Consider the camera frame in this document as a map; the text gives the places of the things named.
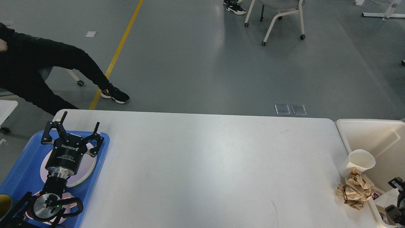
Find white stand base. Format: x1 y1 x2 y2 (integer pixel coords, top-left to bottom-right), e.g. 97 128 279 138
361 0 405 21

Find dark teal cup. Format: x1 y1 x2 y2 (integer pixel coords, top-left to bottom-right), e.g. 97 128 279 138
0 194 13 219

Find right floor socket cover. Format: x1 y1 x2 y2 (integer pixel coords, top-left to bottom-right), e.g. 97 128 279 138
291 104 307 115

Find black sneakers at top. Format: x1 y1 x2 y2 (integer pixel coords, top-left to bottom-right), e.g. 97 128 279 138
223 0 246 15

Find white plastic bin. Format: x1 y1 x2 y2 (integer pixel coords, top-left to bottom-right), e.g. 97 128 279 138
335 119 405 228

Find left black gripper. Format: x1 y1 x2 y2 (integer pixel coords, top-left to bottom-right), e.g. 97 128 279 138
40 111 104 176

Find black sneaker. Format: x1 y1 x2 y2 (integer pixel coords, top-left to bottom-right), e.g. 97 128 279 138
101 83 130 104

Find crushed red can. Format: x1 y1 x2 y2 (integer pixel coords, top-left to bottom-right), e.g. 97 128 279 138
372 192 380 200

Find white side table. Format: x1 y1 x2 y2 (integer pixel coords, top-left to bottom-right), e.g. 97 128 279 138
0 100 18 134

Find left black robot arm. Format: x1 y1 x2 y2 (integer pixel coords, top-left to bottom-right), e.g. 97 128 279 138
1 111 108 228

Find brown paper bag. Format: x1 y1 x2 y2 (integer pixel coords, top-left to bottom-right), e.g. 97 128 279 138
373 186 386 195

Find light green plate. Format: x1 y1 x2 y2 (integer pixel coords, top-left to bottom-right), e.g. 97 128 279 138
76 161 97 188

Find floor socket cover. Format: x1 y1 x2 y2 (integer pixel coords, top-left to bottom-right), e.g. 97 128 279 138
275 104 291 115
291 104 307 115

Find left floor socket cover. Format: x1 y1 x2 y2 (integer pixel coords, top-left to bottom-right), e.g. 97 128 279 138
275 104 291 115

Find pink plate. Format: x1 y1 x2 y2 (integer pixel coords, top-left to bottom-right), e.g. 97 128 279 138
40 150 97 188

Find white paper cup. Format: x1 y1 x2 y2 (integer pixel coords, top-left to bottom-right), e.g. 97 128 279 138
374 188 399 214
339 149 376 178

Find seated person in black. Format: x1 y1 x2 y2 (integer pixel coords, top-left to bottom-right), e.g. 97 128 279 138
1 24 112 115

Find white frame office chair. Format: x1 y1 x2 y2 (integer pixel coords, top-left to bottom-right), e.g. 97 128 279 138
244 0 306 46

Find brown paper scrap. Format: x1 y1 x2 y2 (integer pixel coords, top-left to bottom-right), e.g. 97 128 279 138
336 167 375 211

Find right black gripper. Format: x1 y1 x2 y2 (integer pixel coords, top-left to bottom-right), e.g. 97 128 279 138
385 177 405 226

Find blue plastic tray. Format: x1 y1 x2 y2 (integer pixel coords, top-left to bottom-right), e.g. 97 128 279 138
0 131 109 228

